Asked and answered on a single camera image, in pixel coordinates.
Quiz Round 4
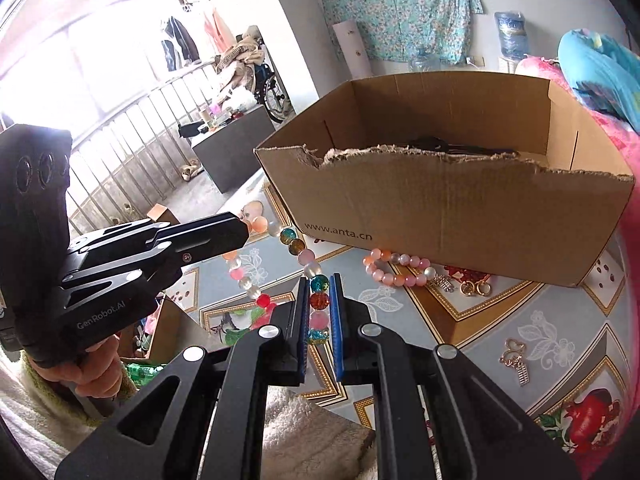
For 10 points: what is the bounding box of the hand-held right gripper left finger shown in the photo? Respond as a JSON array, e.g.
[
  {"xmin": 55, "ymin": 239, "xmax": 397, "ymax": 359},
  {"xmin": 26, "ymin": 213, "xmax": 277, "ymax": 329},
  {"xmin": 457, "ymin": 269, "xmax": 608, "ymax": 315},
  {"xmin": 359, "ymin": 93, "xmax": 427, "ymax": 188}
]
[{"xmin": 55, "ymin": 276, "xmax": 311, "ymax": 480}]

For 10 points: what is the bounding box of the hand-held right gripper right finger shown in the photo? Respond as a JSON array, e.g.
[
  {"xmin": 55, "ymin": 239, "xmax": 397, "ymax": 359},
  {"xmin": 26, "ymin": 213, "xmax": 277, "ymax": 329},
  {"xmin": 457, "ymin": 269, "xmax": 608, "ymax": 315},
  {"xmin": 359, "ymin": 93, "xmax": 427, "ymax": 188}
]
[{"xmin": 330, "ymin": 273, "xmax": 581, "ymax": 480}]

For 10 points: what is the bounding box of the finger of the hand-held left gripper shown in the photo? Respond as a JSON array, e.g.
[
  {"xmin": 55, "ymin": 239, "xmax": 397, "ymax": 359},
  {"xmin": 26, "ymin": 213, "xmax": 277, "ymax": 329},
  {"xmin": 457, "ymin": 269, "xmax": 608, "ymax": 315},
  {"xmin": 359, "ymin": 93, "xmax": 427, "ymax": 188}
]
[
  {"xmin": 60, "ymin": 232, "xmax": 251, "ymax": 307},
  {"xmin": 70, "ymin": 212, "xmax": 249, "ymax": 262}
]

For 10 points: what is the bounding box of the multicolour bead necklace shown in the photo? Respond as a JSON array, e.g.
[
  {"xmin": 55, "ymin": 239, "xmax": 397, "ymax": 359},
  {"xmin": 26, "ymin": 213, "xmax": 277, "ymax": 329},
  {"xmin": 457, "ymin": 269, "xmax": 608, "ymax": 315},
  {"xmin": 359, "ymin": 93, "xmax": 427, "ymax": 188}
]
[{"xmin": 222, "ymin": 214, "xmax": 332, "ymax": 346}]

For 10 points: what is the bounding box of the brown cardboard box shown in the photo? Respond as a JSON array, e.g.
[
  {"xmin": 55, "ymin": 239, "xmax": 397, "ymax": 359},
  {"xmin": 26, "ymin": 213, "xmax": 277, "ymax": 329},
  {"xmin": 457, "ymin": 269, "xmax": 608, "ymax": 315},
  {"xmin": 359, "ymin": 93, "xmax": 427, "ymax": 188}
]
[{"xmin": 254, "ymin": 71, "xmax": 636, "ymax": 288}]

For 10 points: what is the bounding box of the person's left forearm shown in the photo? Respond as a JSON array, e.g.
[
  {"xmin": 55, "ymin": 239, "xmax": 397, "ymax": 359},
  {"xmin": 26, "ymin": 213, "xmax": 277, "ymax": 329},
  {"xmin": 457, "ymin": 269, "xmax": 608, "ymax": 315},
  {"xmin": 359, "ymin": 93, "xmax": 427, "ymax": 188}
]
[{"xmin": 0, "ymin": 347, "xmax": 121, "ymax": 480}]

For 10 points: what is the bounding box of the person's left hand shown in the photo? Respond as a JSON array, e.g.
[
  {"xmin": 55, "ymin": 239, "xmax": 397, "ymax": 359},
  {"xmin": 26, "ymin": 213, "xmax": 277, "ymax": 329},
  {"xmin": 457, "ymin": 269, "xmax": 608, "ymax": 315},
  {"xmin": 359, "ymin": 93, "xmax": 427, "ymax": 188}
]
[{"xmin": 37, "ymin": 330, "xmax": 124, "ymax": 402}]

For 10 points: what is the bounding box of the small cardboard box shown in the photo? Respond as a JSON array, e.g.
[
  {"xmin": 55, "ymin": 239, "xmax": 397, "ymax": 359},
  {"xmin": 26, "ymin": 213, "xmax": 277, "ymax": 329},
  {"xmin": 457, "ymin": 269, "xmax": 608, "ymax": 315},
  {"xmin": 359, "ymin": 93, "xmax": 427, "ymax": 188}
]
[{"xmin": 146, "ymin": 203, "xmax": 180, "ymax": 226}]

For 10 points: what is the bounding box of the dark cabinet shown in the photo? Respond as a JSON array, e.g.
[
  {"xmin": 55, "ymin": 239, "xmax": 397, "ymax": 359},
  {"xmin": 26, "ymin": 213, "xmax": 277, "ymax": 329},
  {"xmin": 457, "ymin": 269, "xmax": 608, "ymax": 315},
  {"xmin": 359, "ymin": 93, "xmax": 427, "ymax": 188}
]
[{"xmin": 192, "ymin": 102, "xmax": 277, "ymax": 194}]

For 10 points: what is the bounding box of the patterned tablecloth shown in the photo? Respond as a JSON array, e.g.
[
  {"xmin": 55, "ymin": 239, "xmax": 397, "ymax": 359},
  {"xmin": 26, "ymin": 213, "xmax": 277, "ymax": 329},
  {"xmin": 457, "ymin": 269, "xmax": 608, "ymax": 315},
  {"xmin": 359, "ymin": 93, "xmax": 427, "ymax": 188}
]
[{"xmin": 180, "ymin": 180, "xmax": 632, "ymax": 443}]

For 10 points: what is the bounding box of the open cardboard storage box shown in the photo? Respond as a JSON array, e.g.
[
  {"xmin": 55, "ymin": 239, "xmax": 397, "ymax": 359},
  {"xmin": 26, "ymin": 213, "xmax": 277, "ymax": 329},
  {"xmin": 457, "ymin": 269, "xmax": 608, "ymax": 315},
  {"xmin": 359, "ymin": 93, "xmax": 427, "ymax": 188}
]
[{"xmin": 120, "ymin": 297, "xmax": 213, "ymax": 367}]

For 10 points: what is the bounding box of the person's white fleece clothing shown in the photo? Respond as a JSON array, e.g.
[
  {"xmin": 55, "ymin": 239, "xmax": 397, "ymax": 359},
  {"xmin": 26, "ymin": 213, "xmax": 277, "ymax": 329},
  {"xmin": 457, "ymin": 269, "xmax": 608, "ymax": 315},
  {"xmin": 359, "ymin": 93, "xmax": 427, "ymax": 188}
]
[{"xmin": 262, "ymin": 387, "xmax": 377, "ymax": 480}]

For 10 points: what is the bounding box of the group of small bottles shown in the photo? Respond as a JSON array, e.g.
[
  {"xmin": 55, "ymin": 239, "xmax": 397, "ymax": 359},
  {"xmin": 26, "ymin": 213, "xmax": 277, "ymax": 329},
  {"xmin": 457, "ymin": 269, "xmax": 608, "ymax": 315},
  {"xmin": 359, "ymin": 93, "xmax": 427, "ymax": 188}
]
[{"xmin": 200, "ymin": 101, "xmax": 246, "ymax": 134}]

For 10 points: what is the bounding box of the silver charm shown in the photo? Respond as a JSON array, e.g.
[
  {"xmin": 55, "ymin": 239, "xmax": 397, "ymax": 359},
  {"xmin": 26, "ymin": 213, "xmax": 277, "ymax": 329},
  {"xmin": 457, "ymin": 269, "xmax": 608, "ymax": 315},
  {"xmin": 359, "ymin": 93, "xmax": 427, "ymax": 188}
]
[{"xmin": 427, "ymin": 272, "xmax": 456, "ymax": 294}]

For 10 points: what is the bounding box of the metal railing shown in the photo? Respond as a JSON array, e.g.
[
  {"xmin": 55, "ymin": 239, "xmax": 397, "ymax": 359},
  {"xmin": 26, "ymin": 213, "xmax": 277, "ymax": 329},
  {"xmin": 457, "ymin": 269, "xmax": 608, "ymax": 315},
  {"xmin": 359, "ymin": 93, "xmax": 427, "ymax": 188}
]
[{"xmin": 65, "ymin": 57, "xmax": 261, "ymax": 237}]

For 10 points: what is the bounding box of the red beaded ornament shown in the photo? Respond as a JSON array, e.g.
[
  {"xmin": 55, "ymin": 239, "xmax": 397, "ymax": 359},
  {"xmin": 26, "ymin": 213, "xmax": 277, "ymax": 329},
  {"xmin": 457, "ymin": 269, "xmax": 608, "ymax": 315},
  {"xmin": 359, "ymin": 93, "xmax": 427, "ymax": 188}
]
[{"xmin": 442, "ymin": 264, "xmax": 493, "ymax": 285}]

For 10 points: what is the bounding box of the wheelchair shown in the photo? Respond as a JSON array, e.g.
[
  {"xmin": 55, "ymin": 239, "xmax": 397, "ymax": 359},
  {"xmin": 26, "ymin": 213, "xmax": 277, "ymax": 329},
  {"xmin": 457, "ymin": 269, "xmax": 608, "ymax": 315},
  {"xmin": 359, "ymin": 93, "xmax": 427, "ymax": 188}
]
[{"xmin": 252, "ymin": 35, "xmax": 292, "ymax": 124}]

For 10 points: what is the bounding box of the pile of clothes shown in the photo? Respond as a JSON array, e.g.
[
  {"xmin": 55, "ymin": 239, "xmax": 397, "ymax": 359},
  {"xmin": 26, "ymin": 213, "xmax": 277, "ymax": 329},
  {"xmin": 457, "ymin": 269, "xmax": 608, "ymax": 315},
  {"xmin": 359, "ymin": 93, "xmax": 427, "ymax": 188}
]
[{"xmin": 215, "ymin": 35, "xmax": 266, "ymax": 107}]

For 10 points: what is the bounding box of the gold pendant charm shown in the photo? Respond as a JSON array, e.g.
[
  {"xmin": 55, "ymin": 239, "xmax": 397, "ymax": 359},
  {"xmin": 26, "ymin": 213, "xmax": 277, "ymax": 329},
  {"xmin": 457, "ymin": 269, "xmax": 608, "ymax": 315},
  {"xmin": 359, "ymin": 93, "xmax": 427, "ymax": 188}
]
[{"xmin": 499, "ymin": 338, "xmax": 532, "ymax": 387}]

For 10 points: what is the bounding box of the dark hanging jacket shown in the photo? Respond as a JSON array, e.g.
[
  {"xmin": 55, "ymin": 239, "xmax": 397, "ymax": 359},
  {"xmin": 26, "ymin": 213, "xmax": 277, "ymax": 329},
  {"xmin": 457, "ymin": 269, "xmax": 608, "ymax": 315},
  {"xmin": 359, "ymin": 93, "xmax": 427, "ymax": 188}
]
[{"xmin": 160, "ymin": 16, "xmax": 201, "ymax": 69}]

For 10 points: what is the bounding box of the pink hanging garment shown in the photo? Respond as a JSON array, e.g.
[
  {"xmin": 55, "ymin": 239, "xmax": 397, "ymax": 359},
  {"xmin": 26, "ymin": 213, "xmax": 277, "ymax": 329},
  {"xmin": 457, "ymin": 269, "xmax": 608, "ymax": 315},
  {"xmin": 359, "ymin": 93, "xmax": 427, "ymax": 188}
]
[{"xmin": 202, "ymin": 7, "xmax": 239, "ymax": 54}]

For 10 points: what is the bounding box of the clear plastic bottle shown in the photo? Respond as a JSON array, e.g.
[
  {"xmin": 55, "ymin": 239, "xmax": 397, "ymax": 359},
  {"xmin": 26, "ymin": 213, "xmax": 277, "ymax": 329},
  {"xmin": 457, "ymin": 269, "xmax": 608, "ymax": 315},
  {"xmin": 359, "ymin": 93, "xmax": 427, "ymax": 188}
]
[{"xmin": 407, "ymin": 49, "xmax": 446, "ymax": 74}]

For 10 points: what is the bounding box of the teal floral cloth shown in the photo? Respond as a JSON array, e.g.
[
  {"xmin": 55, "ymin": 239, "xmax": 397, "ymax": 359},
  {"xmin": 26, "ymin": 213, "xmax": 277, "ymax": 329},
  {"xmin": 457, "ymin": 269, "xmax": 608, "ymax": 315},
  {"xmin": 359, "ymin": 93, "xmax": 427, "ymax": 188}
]
[{"xmin": 315, "ymin": 0, "xmax": 485, "ymax": 66}]

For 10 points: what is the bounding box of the pink floral blanket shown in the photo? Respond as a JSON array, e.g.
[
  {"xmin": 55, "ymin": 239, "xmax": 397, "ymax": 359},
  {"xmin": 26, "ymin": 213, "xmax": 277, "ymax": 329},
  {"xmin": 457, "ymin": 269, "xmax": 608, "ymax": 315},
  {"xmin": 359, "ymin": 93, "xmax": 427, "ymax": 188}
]
[{"xmin": 515, "ymin": 56, "xmax": 640, "ymax": 480}]

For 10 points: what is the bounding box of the blue water jug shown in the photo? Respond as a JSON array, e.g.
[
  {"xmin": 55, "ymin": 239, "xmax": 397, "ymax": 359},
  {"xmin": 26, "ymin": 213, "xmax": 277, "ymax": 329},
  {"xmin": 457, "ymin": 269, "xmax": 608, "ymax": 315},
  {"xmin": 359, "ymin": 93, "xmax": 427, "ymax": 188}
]
[{"xmin": 495, "ymin": 10, "xmax": 530, "ymax": 62}]

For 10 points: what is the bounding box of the teal blanket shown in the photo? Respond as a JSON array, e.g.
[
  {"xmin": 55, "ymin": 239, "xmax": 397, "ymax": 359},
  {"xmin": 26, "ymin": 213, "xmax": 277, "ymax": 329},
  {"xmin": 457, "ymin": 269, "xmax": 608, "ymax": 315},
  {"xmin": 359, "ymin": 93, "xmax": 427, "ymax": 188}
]
[{"xmin": 557, "ymin": 29, "xmax": 640, "ymax": 133}]

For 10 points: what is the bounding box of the pink bead bracelet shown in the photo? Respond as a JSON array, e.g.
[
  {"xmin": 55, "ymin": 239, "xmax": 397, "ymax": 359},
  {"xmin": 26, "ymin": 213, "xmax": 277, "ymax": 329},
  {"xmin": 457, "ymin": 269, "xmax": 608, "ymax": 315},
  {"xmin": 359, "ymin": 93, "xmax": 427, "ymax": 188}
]
[{"xmin": 364, "ymin": 247, "xmax": 432, "ymax": 287}]

